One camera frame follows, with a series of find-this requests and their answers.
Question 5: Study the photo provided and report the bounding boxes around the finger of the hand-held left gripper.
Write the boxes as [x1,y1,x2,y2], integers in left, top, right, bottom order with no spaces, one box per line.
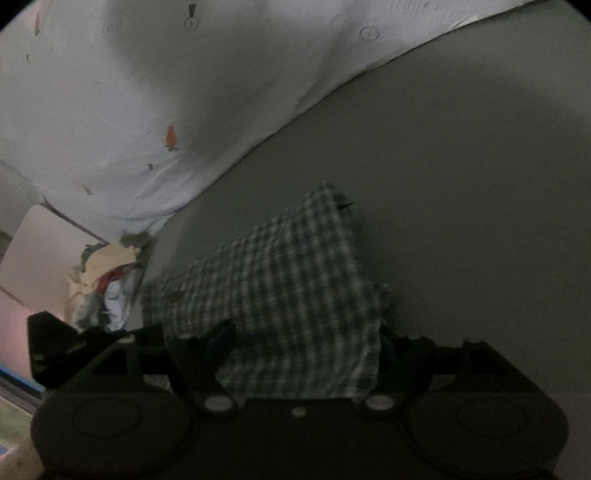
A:
[98,321,166,345]

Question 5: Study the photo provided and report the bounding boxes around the grey bed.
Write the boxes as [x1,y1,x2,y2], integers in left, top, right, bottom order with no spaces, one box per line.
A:
[124,0,591,398]

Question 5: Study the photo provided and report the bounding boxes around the white printed sheet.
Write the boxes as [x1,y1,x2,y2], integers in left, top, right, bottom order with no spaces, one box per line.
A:
[0,0,555,245]

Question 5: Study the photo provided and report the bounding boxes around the pile of clothes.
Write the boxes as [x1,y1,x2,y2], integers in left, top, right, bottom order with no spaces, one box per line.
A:
[67,231,156,334]

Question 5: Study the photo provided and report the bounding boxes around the green checked shirt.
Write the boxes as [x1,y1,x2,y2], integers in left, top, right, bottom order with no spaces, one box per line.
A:
[141,180,394,400]

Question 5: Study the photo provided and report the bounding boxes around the green cloth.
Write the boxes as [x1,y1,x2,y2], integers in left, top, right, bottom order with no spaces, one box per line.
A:
[0,397,38,445]

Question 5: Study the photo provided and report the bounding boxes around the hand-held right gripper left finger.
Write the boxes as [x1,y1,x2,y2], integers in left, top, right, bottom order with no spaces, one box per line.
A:
[60,318,242,417]

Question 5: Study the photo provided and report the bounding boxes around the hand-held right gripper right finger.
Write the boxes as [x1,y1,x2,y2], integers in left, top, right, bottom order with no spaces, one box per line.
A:
[355,324,544,417]

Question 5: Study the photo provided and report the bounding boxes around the white board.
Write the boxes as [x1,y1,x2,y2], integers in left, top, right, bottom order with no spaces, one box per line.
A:
[0,203,112,308]

